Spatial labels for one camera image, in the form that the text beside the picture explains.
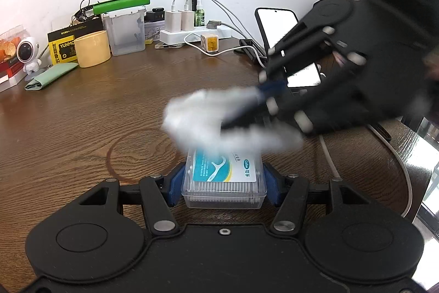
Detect black tangled cables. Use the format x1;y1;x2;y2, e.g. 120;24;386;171
71;0;99;23

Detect long white charging cable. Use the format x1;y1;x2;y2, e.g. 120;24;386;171
171;0;265;51

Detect white charger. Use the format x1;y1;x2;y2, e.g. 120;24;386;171
165;10;182;33
181;9;196;32

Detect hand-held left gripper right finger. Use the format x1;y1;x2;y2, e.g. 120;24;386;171
262;163;373;233

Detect green folded cloth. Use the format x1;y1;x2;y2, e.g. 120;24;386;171
24;62;80;91

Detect red and white box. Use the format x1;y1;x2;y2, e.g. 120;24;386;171
0;71;27;93

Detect green foam roll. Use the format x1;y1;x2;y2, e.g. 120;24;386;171
92;0;152;16

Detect small printed tin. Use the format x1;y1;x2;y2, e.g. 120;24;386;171
144;21;164;40

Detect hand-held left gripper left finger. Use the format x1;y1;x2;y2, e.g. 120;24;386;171
79;164;186;233

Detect clear clamshell with orange peels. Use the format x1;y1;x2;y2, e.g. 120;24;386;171
0;24;27;64

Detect green spray bottle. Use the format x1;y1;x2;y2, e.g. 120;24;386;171
194;0;206;28

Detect yellow cube adapter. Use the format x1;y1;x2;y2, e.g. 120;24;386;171
201;33;220;54

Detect looped white cable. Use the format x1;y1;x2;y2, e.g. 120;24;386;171
184;32;243;57

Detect yellow round cup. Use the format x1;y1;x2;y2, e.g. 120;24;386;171
74;30;112;69

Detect white astronaut figurine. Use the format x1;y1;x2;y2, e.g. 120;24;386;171
16;37;44;81

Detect black phone stand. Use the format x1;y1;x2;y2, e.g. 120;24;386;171
235;38;269;64

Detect white cotton wad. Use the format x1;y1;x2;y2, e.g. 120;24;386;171
161;87;306;157

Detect thin white cable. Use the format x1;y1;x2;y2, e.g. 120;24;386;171
319;137;341;179

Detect lit flat phone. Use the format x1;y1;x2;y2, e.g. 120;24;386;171
286;62;323;88

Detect clear floss pick box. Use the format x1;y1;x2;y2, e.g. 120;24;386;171
181;147;268;210

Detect red book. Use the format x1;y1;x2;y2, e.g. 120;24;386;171
0;61;21;74

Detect clear container with white lid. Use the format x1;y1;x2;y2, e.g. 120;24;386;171
102;5;148;57

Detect yellow black battery box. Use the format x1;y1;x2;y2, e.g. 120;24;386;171
47;20;105;66

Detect black charger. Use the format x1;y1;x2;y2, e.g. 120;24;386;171
146;6;165;23

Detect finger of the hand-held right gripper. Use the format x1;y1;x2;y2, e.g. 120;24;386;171
220;53;365;134
257;21;344;99

